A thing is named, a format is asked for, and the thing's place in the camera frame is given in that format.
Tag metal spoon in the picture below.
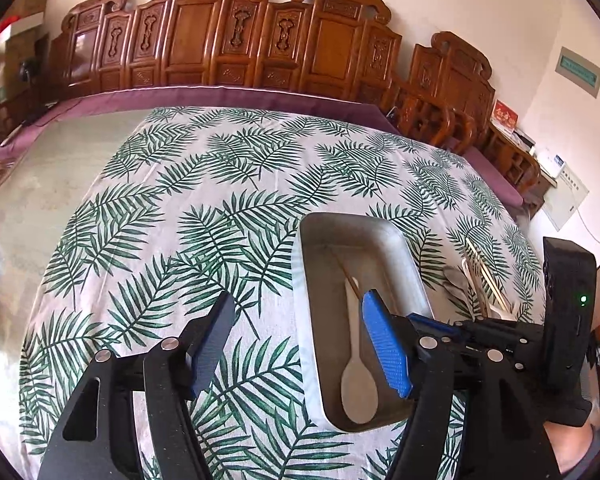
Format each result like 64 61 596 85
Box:
443 266 480 318

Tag white plastic rice paddle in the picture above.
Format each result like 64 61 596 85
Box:
466 259 517 321

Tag brown wooden chopstick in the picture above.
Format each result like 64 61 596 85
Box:
329 248 363 299

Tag metal fork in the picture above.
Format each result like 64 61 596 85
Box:
462 258 489 318

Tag light bamboo chopstick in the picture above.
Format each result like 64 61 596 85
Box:
466 240 514 315

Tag person's right hand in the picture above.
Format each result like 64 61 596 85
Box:
544 422 594 474

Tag grey metal rectangular tray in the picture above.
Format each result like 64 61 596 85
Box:
291 212 432 432

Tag green leaf pattern tablecloth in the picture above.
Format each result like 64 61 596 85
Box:
19 106 544 479

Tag purple armchair cushion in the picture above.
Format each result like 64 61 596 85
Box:
464 146 524 208

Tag wooden side table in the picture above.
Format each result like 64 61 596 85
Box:
522 169 557 219

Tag red gift box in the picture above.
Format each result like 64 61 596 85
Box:
491 100 518 133

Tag carved wooden armchair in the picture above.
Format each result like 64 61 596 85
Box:
388 32 540 196

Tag purple bench cushion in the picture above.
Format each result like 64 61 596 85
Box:
0 86 396 162

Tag long carved wooden bench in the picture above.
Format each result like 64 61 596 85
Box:
43 0 402 110

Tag stacked cardboard boxes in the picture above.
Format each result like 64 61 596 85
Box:
0 0 47 103

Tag white wall distribution box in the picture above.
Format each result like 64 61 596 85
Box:
542 165 588 231

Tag grey wall electrical panel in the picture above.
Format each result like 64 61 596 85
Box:
555 47 600 99

